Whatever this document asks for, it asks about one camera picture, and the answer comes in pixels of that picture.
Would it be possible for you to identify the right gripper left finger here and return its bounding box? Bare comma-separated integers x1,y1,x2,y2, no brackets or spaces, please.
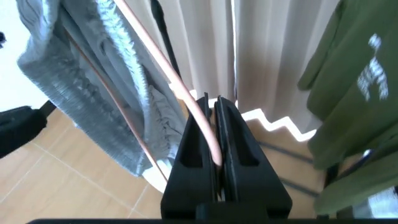
160,92,220,218

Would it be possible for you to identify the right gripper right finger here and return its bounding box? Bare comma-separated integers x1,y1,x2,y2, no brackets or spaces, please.
214,95,293,218

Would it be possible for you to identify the pink clothes hanger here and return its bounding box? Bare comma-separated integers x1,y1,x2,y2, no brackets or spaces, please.
62,0,223,183

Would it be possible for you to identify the green garment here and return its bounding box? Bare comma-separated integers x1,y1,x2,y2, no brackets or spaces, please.
297,0,398,216

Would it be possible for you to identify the pale blue shirt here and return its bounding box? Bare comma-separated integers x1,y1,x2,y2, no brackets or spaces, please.
15,0,187,177

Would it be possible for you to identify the white laundry basket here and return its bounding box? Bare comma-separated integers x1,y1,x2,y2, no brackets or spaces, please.
353,186,398,218

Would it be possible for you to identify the black clothes rack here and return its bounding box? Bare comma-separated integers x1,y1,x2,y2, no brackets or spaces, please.
150,0,377,220

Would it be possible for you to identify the white curtain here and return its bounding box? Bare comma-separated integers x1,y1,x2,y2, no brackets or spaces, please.
124,0,341,134

